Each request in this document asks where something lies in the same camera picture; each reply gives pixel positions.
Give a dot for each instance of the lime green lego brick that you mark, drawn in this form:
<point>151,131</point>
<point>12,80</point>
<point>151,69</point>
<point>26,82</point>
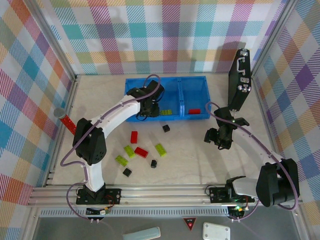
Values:
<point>121,160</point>
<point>129,151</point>
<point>160,150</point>
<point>166,112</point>

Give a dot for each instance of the black lego brick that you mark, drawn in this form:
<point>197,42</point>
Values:
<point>127,172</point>
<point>166,128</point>
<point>154,163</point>

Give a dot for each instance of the red lego brick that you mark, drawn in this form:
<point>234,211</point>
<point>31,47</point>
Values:
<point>141,151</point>
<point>194,111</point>
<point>134,137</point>

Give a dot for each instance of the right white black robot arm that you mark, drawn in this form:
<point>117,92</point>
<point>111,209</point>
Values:
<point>250,145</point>

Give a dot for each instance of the blue three-compartment bin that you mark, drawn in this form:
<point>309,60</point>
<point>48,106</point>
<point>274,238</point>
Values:
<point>197,95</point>

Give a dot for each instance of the black briefcase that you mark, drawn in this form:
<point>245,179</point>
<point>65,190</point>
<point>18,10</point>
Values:
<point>237,85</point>

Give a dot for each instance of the red perforated tube grey cap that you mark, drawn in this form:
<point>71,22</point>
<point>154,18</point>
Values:
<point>68,123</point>

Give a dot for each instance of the white square plate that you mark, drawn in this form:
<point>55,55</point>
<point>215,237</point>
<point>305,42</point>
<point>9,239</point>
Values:
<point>216,231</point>

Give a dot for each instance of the pale blue flat bar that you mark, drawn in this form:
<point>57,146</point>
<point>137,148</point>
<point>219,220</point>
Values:
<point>142,234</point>

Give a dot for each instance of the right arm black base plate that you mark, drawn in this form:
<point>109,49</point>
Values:
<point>216,195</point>

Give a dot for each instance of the aluminium side rail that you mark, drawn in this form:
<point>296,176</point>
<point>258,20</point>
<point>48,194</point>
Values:
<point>68,100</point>

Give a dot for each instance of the aluminium mounting rail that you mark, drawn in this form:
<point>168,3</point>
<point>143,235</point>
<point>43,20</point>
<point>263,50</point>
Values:
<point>162,197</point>

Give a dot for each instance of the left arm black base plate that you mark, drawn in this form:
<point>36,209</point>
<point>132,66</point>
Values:
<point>112,195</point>

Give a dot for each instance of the aluminium frame post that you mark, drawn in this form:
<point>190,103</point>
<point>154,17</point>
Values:
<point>271,37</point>
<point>55,42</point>

